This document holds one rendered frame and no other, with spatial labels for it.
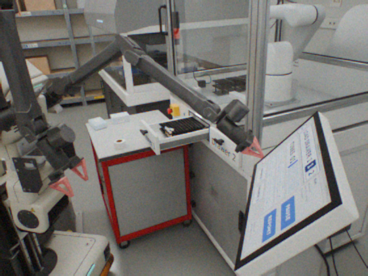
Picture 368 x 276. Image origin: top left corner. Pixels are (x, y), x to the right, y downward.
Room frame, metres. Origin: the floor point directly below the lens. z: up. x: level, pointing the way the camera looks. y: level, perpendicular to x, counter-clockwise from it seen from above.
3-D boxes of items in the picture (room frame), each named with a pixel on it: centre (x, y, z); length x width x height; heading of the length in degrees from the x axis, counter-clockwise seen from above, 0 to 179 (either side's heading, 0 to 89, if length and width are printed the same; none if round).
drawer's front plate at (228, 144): (1.36, -0.20, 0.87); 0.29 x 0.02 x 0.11; 22
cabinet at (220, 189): (1.79, -0.55, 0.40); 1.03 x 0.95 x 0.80; 22
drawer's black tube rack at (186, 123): (1.61, 0.01, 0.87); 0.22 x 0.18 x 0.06; 112
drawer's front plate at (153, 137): (1.54, 0.20, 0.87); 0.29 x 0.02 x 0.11; 22
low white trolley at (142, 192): (1.92, 0.35, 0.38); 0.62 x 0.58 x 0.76; 22
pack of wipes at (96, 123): (2.02, 0.63, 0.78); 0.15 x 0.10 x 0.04; 33
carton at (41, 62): (4.96, 2.36, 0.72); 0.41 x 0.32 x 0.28; 107
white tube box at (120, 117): (2.10, 0.48, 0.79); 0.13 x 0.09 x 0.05; 112
